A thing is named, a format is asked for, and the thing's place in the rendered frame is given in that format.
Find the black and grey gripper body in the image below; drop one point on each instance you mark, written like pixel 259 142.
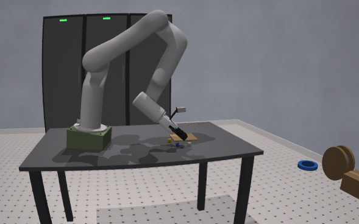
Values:
pixel 165 123

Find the tan square mat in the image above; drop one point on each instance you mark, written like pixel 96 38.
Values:
pixel 190 137

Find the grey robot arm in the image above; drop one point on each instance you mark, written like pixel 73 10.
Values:
pixel 99 57

